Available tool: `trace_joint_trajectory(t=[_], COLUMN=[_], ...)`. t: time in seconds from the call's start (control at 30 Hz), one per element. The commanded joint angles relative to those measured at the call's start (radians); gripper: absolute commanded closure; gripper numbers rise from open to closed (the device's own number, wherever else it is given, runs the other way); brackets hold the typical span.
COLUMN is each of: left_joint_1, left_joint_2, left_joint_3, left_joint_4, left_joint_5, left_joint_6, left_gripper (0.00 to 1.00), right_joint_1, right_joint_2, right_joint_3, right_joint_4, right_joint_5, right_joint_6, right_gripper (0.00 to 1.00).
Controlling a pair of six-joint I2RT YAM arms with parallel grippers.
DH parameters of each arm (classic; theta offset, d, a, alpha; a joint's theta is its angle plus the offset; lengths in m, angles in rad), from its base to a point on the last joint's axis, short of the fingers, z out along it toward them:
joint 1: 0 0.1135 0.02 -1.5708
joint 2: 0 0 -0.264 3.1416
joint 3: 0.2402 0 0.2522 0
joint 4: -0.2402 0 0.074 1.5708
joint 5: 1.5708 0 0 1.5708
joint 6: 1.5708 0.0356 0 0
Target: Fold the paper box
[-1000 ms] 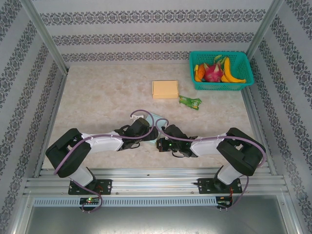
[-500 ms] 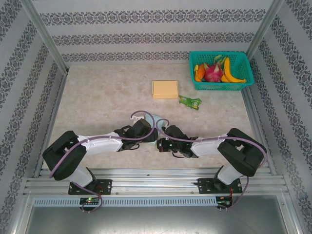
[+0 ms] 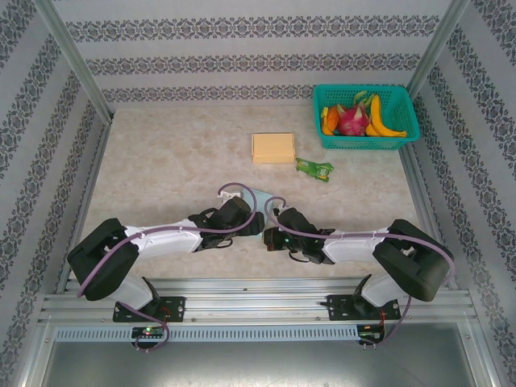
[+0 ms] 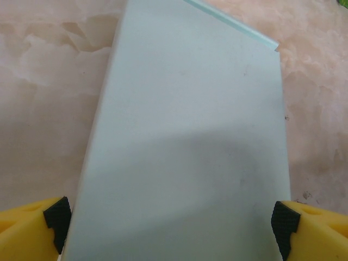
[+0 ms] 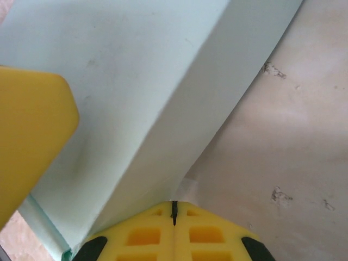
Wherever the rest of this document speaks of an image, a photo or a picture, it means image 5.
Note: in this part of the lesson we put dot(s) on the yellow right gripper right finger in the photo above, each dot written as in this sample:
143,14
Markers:
206,239

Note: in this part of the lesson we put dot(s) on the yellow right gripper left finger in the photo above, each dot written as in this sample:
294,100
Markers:
141,239

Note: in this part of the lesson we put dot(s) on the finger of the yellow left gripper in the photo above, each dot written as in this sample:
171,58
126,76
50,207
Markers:
30,130

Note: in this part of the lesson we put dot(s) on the light blue paper box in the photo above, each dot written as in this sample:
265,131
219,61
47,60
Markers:
130,81

